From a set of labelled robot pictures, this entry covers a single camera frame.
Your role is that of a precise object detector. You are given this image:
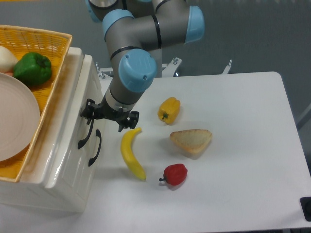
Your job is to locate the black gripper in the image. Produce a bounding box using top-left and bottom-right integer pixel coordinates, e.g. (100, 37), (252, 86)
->
(80, 99), (139, 132)

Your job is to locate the black top drawer handle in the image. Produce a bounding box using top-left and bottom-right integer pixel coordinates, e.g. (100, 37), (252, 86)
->
(77, 105), (94, 149)

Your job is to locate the black drawer handle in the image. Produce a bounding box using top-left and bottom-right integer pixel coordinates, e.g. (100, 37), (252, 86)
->
(77, 105), (94, 149)
(87, 129), (102, 167)

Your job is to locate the white drawer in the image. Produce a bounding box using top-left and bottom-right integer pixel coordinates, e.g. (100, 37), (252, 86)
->
(45, 55), (105, 212)

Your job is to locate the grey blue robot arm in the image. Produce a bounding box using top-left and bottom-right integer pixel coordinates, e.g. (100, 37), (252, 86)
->
(81, 0), (205, 130)

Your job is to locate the white drawer cabinet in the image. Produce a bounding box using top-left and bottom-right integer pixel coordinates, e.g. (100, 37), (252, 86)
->
(0, 48), (105, 212)

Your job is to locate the yellow banana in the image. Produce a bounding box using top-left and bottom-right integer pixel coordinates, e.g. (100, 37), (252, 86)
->
(120, 127), (146, 181)

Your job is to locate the yellow bell pepper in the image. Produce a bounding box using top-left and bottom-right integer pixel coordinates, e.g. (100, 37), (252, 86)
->
(157, 97), (181, 124)

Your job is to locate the red bell pepper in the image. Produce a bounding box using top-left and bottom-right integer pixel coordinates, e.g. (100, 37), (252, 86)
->
(159, 164), (188, 186)

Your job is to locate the slice of bread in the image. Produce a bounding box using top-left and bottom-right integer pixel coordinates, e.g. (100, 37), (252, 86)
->
(170, 129), (213, 154)

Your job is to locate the yellow woven basket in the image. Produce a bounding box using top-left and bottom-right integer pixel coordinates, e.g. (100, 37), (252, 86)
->
(0, 25), (72, 183)

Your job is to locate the pink plate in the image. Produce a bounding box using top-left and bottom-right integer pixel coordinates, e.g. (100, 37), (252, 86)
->
(0, 73), (40, 161)

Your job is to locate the green bell pepper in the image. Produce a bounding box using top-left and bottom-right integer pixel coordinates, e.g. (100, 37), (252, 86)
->
(13, 52), (52, 86)

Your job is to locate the white onion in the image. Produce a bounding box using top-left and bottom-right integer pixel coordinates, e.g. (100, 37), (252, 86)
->
(0, 46), (18, 73)

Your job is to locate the black corner device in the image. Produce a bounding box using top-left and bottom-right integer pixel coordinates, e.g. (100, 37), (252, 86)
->
(300, 197), (311, 222)

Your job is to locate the black lower drawer handle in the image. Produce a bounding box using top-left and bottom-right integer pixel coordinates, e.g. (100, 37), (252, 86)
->
(87, 129), (102, 167)

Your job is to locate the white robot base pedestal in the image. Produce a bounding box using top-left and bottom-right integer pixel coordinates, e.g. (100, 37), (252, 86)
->
(144, 49), (162, 80)

